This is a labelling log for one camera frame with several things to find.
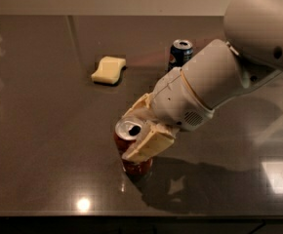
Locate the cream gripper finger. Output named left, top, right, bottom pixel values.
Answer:
left=122, top=121, right=180, bottom=163
left=124, top=93, right=158, bottom=122

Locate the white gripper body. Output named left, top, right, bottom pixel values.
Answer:
left=150, top=67, right=215, bottom=132

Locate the red coke can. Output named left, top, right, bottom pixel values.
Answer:
left=113, top=116, right=152, bottom=180

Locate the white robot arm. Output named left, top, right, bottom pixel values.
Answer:
left=122, top=0, right=283, bottom=163

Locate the yellow sponge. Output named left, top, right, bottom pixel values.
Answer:
left=91, top=57, right=126, bottom=85

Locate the blue pepsi can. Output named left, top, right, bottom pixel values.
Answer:
left=168, top=39, right=193, bottom=70

